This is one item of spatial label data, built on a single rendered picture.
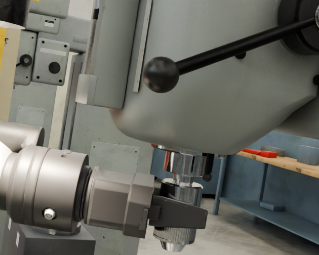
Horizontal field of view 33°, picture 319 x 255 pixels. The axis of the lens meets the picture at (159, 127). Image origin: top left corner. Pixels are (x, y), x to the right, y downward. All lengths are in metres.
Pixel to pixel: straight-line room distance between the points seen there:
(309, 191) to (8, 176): 6.31
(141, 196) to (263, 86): 0.16
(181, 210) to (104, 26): 0.21
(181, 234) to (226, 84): 0.18
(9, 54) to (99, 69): 1.75
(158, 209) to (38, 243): 0.38
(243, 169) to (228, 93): 7.45
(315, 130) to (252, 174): 7.16
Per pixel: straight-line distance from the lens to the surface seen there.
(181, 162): 0.58
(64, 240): 0.93
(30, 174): 0.58
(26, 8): 0.51
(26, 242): 0.92
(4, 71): 2.27
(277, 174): 7.31
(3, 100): 2.28
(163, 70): 0.43
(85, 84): 0.54
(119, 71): 0.54
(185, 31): 0.50
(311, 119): 0.60
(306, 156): 6.41
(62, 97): 8.94
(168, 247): 0.61
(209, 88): 0.50
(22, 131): 0.63
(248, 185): 7.82
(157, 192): 0.63
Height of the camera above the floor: 1.36
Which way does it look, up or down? 3 degrees down
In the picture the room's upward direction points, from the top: 9 degrees clockwise
